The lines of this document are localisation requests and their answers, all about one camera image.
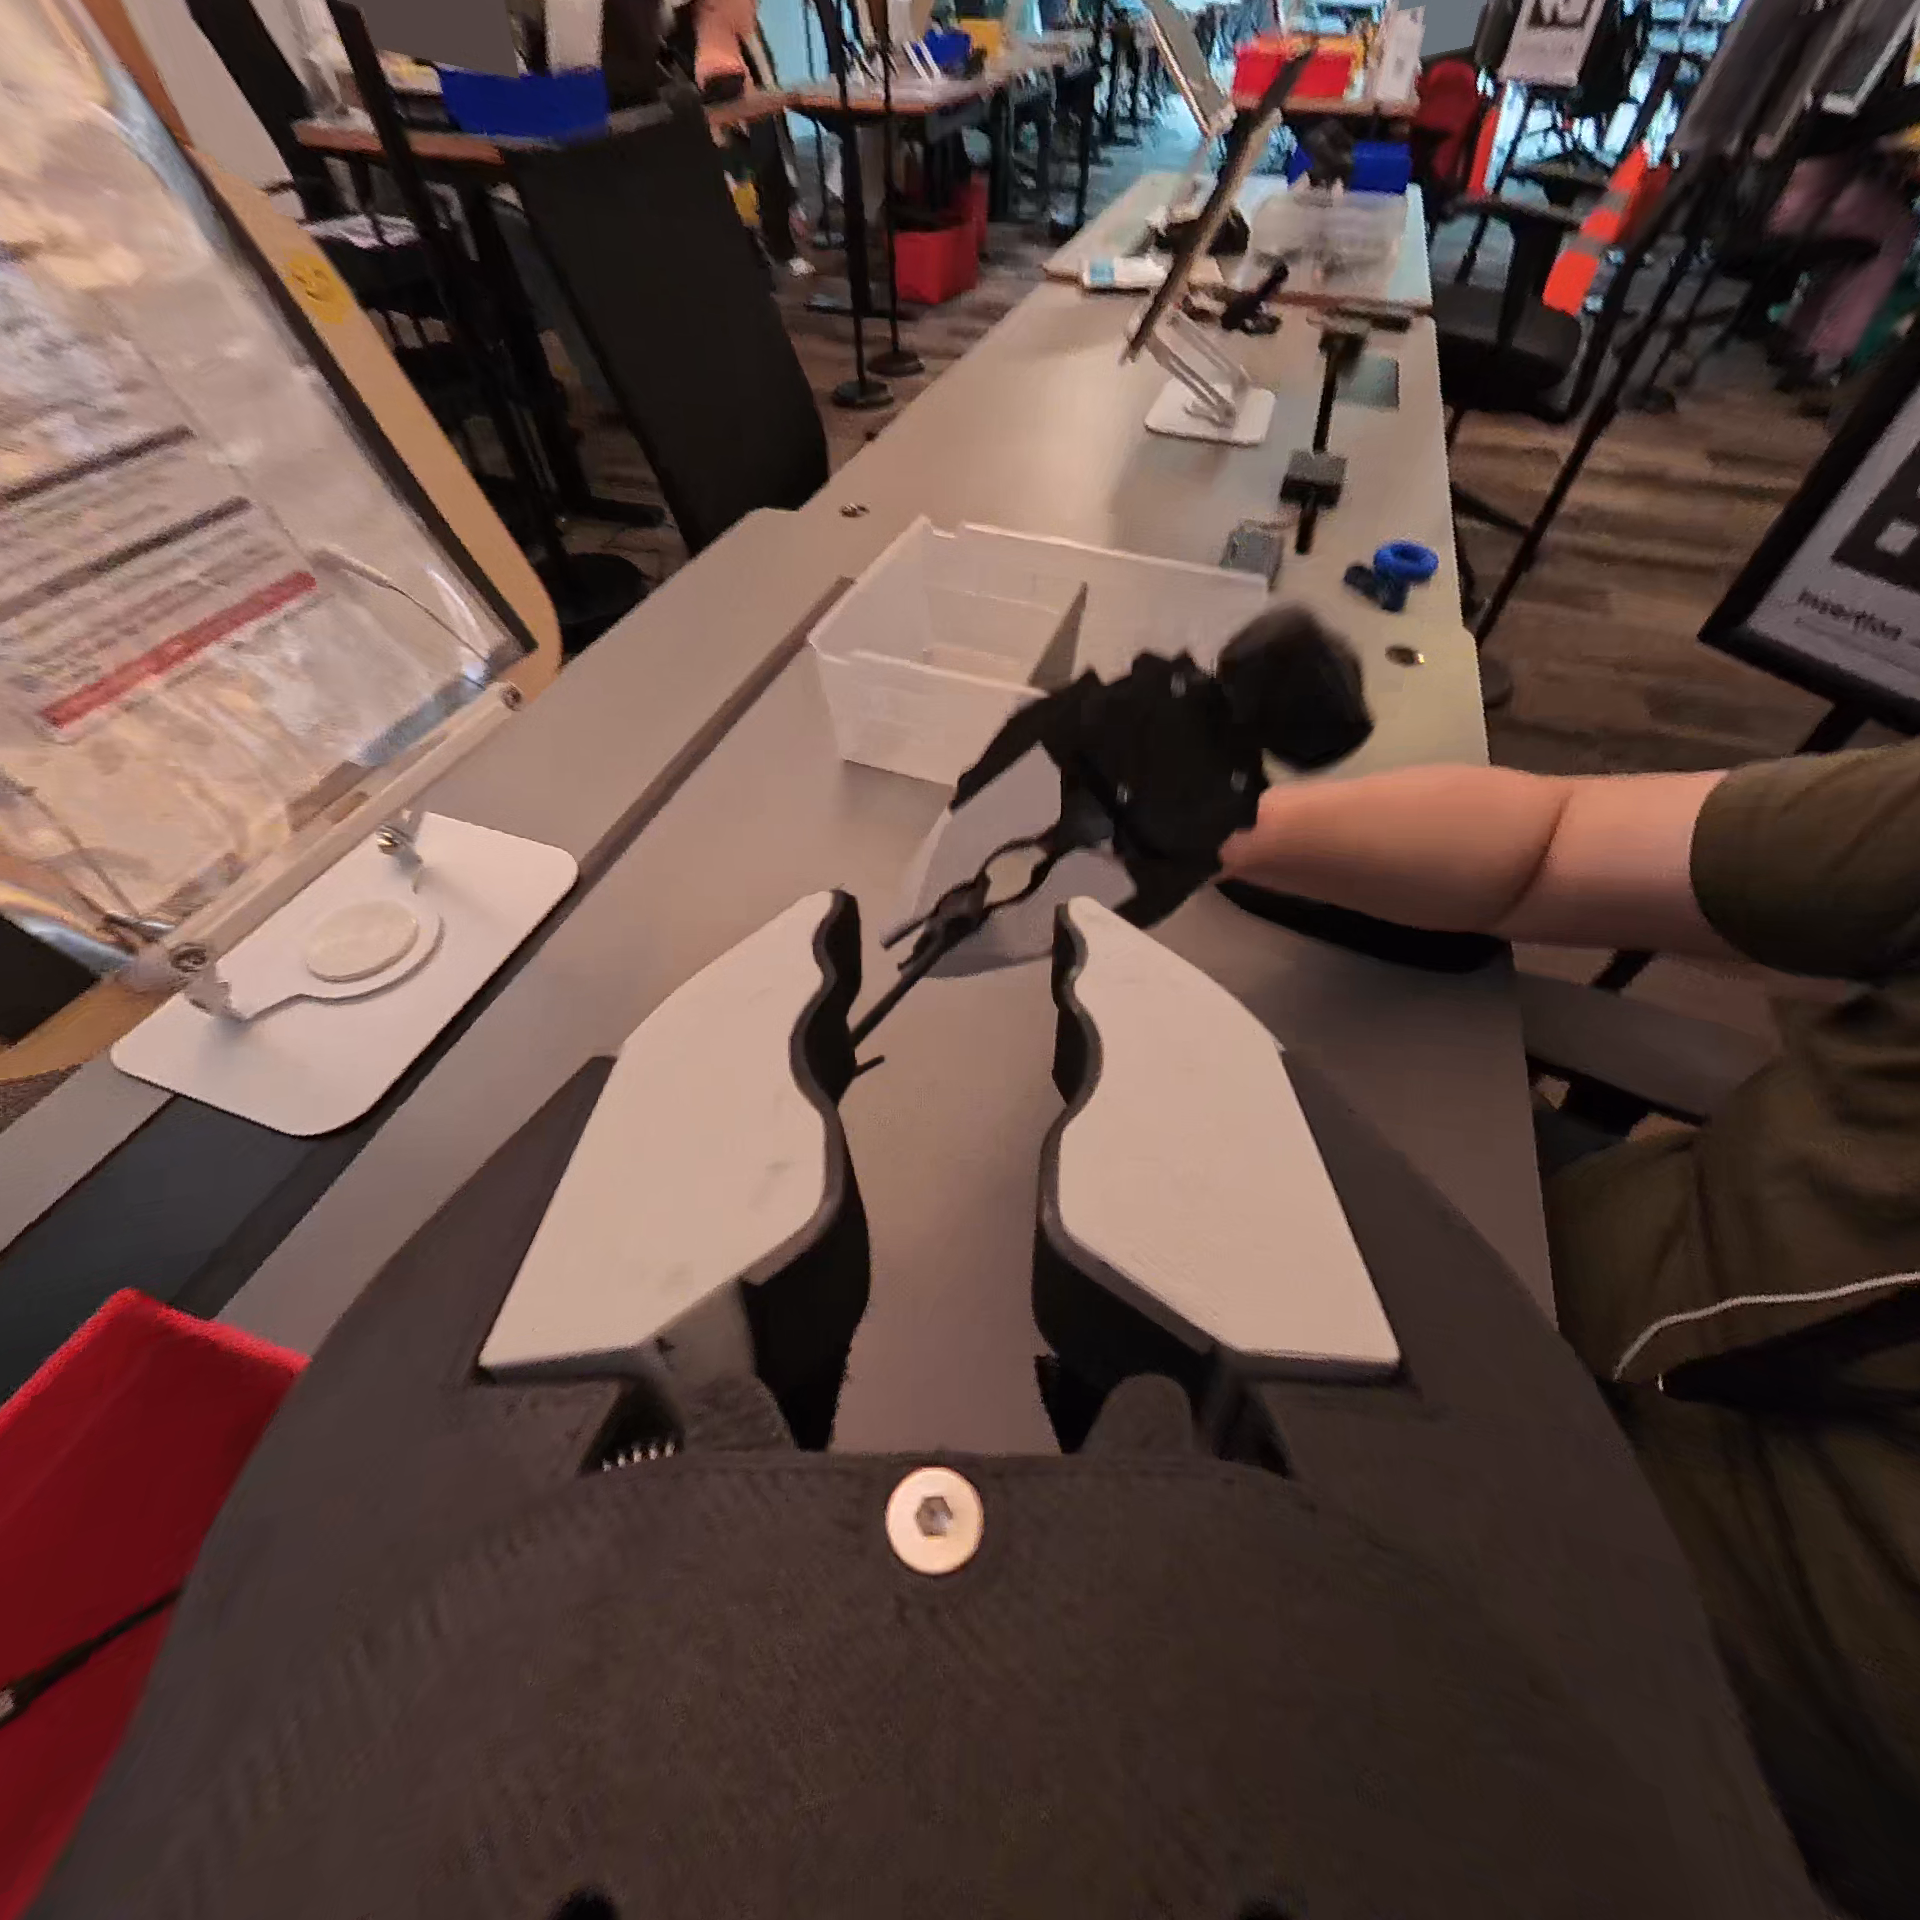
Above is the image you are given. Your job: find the orange safety vest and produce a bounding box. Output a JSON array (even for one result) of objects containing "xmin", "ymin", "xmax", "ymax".
[{"xmin": 1542, "ymin": 146, "xmax": 1670, "ymax": 321}]

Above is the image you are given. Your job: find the black office chair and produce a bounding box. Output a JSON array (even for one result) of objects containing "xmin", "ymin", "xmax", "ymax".
[{"xmin": 1431, "ymin": 194, "xmax": 1592, "ymax": 415}]

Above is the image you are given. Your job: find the black cable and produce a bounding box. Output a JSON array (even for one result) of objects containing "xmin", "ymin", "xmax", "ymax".
[{"xmin": 0, "ymin": 1587, "xmax": 185, "ymax": 1723}]

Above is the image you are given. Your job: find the tablet on white stand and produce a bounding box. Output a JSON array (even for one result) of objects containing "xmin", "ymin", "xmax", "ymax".
[{"xmin": 1119, "ymin": 47, "xmax": 1325, "ymax": 448}]

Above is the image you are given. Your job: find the black panel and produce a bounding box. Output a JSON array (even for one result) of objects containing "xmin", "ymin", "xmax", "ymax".
[{"xmin": 496, "ymin": 90, "xmax": 832, "ymax": 553}]

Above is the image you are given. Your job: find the large marker sign board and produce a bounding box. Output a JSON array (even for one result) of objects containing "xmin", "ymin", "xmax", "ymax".
[{"xmin": 1699, "ymin": 323, "xmax": 1920, "ymax": 736}]

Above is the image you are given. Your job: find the small marker sign board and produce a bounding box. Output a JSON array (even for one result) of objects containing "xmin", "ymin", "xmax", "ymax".
[{"xmin": 1499, "ymin": 0, "xmax": 1595, "ymax": 84}]

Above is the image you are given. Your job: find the clear plastic bin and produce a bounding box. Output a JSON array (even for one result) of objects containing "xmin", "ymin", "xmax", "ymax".
[{"xmin": 806, "ymin": 515, "xmax": 1273, "ymax": 785}]

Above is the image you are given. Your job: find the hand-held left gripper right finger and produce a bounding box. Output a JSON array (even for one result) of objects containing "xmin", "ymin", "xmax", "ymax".
[{"xmin": 1030, "ymin": 897, "xmax": 1407, "ymax": 1453}]

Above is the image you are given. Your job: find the blue plastic part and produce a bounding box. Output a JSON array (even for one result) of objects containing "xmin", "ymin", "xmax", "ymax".
[{"xmin": 1343, "ymin": 539, "xmax": 1443, "ymax": 616}]

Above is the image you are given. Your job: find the blue storage bin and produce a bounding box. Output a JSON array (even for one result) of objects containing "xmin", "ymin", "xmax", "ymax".
[{"xmin": 435, "ymin": 66, "xmax": 611, "ymax": 140}]

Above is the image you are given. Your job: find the red floor crate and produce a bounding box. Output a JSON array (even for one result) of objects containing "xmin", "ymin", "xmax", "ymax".
[{"xmin": 896, "ymin": 181, "xmax": 992, "ymax": 307}]

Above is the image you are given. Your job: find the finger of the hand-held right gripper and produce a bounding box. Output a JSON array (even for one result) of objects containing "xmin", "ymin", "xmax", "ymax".
[
  {"xmin": 908, "ymin": 810, "xmax": 1075, "ymax": 933},
  {"xmin": 901, "ymin": 856, "xmax": 1143, "ymax": 977}
]

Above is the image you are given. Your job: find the red plastic bin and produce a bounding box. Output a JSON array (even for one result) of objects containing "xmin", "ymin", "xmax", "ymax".
[
  {"xmin": 1231, "ymin": 36, "xmax": 1360, "ymax": 105},
  {"xmin": 0, "ymin": 1287, "xmax": 309, "ymax": 1920}
]

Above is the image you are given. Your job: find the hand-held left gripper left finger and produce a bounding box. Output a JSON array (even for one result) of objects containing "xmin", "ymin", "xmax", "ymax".
[{"xmin": 477, "ymin": 887, "xmax": 876, "ymax": 1453}]

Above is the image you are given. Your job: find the person's right forearm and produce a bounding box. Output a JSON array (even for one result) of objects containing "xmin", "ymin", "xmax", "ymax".
[{"xmin": 1219, "ymin": 762, "xmax": 1727, "ymax": 951}]

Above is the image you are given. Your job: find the black post mount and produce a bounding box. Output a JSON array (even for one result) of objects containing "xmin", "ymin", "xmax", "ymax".
[{"xmin": 1278, "ymin": 323, "xmax": 1369, "ymax": 559}]

